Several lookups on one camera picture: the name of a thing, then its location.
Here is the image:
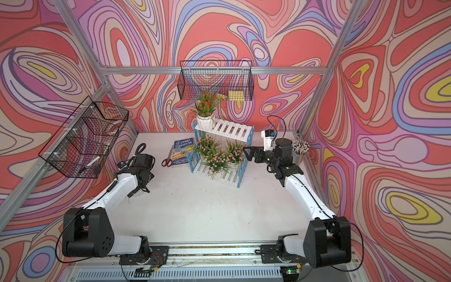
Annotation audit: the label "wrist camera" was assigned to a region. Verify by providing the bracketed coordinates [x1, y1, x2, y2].
[117, 161, 127, 170]
[261, 129, 277, 152]

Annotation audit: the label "yellow sponge in basket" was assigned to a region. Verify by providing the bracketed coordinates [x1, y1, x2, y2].
[228, 90, 245, 102]

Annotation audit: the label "black wire basket back wall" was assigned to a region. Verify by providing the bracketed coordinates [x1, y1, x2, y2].
[177, 59, 254, 101]

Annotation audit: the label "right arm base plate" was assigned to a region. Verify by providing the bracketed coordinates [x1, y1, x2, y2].
[254, 244, 305, 264]

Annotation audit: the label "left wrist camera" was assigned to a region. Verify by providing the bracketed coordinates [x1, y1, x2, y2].
[117, 161, 127, 170]

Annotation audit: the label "red flower potted plant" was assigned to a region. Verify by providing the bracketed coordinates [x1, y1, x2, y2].
[193, 90, 222, 131]

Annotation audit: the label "black wire basket wall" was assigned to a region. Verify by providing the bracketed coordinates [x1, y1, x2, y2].
[38, 97, 129, 179]
[177, 59, 254, 101]

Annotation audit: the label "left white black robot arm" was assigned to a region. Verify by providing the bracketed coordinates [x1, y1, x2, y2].
[57, 143, 155, 264]

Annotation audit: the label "blue treehouse book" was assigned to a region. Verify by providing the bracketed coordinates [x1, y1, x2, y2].
[171, 137, 194, 168]

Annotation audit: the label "aluminium front rail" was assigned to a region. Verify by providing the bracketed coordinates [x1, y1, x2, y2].
[59, 240, 367, 282]

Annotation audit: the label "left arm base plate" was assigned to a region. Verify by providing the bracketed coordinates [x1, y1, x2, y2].
[119, 246, 169, 267]

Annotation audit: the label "pencil holder cup with pencils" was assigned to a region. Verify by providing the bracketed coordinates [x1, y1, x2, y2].
[292, 139, 310, 165]

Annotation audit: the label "blue white wooden rack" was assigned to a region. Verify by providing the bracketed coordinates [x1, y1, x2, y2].
[187, 119, 254, 188]

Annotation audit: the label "red handled scissors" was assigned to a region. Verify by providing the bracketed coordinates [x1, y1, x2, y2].
[162, 146, 174, 168]

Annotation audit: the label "white marker in basket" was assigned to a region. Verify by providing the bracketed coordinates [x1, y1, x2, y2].
[78, 156, 100, 173]

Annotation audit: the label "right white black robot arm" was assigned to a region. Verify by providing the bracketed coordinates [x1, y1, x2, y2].
[243, 128, 352, 270]

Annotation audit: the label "pink flower potted plant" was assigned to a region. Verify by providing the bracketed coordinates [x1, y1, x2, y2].
[203, 149, 230, 180]
[225, 141, 245, 168]
[194, 135, 218, 159]

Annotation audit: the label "black wire basket left wall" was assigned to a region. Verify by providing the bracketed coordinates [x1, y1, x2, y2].
[38, 97, 129, 179]

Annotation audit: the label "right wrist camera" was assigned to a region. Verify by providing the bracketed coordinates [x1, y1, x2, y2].
[261, 129, 277, 152]

